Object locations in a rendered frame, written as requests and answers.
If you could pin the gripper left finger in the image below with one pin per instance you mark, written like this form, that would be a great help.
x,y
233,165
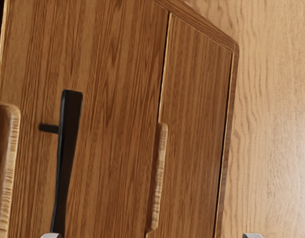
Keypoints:
x,y
50,235

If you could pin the wooden drawer cabinet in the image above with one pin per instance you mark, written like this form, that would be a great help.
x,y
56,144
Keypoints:
x,y
117,99

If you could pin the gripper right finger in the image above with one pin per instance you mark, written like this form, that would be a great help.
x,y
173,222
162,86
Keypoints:
x,y
252,235

